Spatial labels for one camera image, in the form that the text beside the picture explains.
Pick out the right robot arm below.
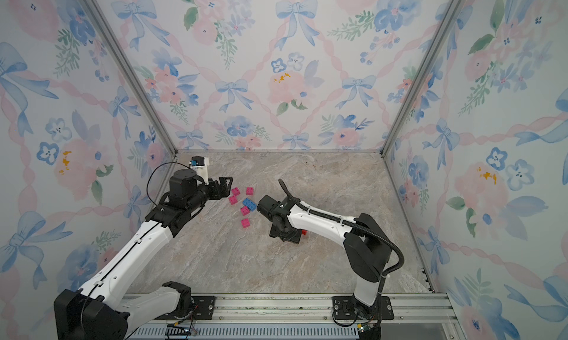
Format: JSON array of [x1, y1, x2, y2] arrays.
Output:
[[257, 195, 405, 320]]

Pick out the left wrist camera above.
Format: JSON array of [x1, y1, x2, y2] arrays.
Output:
[[191, 156, 209, 185]]

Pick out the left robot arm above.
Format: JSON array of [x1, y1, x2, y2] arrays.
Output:
[[54, 167, 233, 339]]

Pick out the aluminium corner post left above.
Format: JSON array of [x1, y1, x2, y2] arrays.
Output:
[[78, 0, 178, 158]]

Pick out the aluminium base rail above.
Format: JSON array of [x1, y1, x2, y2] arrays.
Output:
[[83, 292, 467, 340]]

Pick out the blue lego brick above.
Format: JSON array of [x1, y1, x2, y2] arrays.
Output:
[[243, 198, 257, 211]]

